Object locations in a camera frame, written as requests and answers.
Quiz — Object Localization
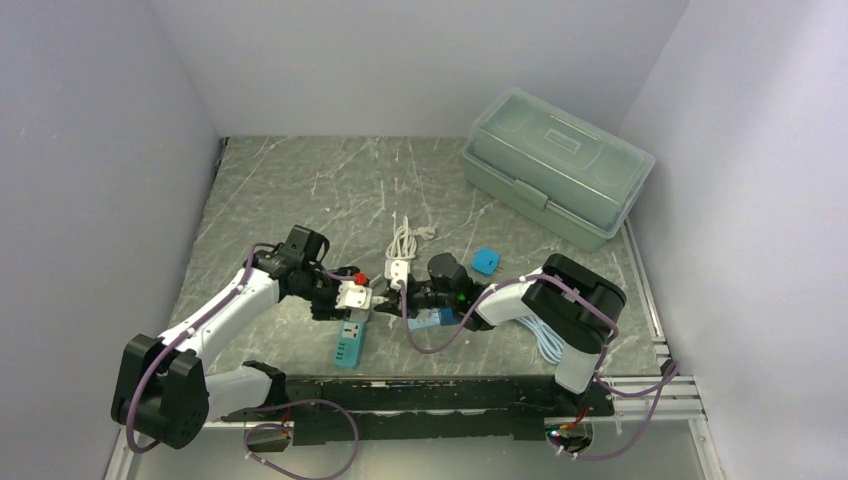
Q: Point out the blue cube adapter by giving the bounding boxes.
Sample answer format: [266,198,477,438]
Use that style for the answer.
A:
[437,308,459,326]

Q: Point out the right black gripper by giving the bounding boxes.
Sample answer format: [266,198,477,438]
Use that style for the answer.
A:
[373,280,457,321]

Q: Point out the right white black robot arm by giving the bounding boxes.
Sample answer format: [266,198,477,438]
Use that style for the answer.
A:
[375,253,627,415]

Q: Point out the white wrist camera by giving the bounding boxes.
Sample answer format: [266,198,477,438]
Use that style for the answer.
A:
[384,259,411,291]
[335,273,373,310]

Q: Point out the teal power strip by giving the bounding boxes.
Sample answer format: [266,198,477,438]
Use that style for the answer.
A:
[332,215,439,370]

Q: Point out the black base frame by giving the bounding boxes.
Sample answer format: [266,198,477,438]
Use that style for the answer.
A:
[224,374,614,446]

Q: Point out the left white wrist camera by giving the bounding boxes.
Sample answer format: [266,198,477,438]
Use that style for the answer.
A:
[335,273,373,310]

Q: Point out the white blue charger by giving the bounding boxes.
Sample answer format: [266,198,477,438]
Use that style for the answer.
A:
[471,248,501,277]

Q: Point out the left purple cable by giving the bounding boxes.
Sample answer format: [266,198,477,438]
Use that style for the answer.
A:
[124,243,362,480]

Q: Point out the green plastic toolbox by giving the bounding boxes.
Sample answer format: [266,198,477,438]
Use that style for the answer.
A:
[462,88,656,251]

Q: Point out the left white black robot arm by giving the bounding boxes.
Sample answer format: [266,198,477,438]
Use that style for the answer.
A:
[110,225,367,453]

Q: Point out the light blue power strip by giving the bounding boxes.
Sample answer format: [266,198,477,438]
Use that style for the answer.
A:
[405,305,574,366]

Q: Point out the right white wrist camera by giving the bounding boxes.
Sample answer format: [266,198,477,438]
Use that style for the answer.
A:
[384,259,411,291]

